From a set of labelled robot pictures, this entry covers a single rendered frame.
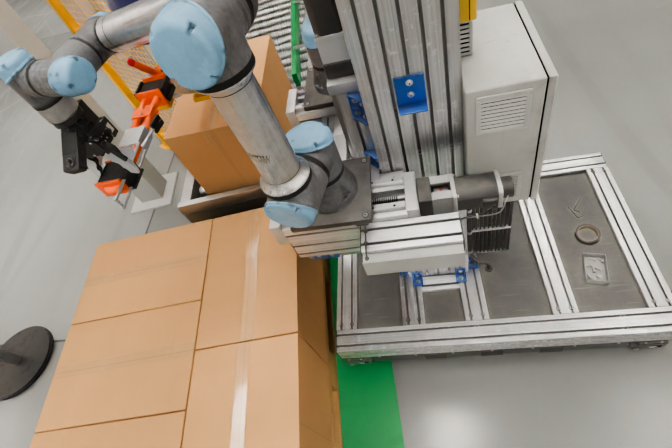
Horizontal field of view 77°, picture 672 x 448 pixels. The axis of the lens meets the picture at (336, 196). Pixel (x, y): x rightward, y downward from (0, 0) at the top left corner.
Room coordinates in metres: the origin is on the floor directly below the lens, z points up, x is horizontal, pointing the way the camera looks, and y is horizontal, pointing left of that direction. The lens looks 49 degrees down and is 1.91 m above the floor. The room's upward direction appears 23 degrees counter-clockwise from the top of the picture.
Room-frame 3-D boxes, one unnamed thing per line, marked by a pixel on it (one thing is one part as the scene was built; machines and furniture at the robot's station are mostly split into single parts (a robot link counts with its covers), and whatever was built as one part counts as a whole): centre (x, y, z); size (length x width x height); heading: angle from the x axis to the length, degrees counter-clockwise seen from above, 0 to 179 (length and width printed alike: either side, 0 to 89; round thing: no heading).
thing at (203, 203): (1.36, 0.35, 0.58); 0.70 x 0.03 x 0.06; 76
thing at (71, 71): (0.90, 0.40, 1.56); 0.11 x 0.11 x 0.08; 57
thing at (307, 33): (1.25, -0.16, 1.20); 0.13 x 0.12 x 0.14; 124
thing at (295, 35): (2.78, -0.27, 0.60); 1.60 x 0.11 x 0.09; 166
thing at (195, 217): (1.36, 0.35, 0.48); 0.70 x 0.03 x 0.15; 76
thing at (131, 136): (1.05, 0.46, 1.25); 0.07 x 0.07 x 0.04; 72
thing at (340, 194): (0.77, 0.01, 1.09); 0.15 x 0.15 x 0.10
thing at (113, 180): (0.92, 0.51, 1.25); 0.08 x 0.07 x 0.05; 162
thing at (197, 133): (1.69, 0.27, 0.75); 0.60 x 0.40 x 0.40; 162
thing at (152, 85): (1.26, 0.39, 1.26); 0.10 x 0.08 x 0.06; 72
